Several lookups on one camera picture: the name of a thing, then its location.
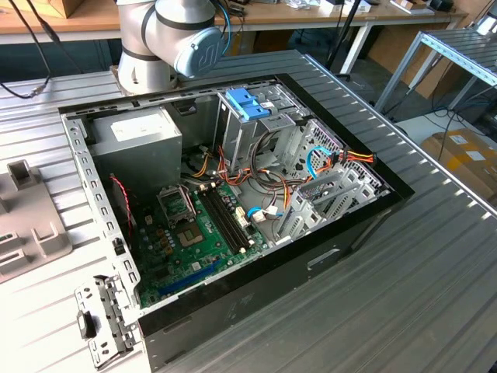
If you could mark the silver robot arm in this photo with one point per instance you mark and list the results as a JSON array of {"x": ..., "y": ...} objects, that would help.
[{"x": 163, "y": 23}]

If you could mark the silver disk bay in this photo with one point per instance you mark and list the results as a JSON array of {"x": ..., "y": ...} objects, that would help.
[{"x": 306, "y": 217}]

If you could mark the black RAM slot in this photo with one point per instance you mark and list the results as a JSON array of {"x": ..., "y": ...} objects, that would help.
[
  {"x": 221, "y": 221},
  {"x": 230, "y": 217}
]

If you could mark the silver drive cage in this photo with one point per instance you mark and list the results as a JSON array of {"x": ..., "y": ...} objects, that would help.
[{"x": 240, "y": 140}]

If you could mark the CPU socket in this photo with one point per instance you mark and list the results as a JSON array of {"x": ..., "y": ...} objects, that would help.
[{"x": 188, "y": 236}]

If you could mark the blue plastic drive latch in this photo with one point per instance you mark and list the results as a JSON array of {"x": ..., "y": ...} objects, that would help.
[{"x": 244, "y": 103}]

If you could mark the green motherboard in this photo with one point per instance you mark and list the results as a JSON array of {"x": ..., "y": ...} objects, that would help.
[{"x": 182, "y": 268}]

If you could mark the blue expansion slot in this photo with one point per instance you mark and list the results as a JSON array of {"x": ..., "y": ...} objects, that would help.
[{"x": 190, "y": 278}]

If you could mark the grey power supply unit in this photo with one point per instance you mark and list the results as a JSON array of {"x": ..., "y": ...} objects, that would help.
[{"x": 136, "y": 163}]

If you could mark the black open PC case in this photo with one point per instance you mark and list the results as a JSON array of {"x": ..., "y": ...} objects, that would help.
[{"x": 252, "y": 303}]

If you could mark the black case fan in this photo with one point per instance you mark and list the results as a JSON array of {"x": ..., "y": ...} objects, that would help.
[{"x": 122, "y": 206}]

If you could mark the silver expansion card retainer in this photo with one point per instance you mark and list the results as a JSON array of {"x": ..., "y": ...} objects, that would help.
[{"x": 116, "y": 303}]

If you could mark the wooden desk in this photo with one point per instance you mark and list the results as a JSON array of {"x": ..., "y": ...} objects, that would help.
[{"x": 291, "y": 15}]

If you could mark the black tripod stand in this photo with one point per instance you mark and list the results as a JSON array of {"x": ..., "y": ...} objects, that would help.
[{"x": 342, "y": 35}]

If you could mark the brown cardboard box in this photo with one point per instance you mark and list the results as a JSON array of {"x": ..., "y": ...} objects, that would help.
[{"x": 466, "y": 155}]

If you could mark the grey parts rack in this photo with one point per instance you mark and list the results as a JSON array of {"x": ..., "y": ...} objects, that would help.
[{"x": 27, "y": 217}]

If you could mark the brown wooden box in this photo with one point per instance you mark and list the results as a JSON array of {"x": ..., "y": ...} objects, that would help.
[{"x": 66, "y": 5}]

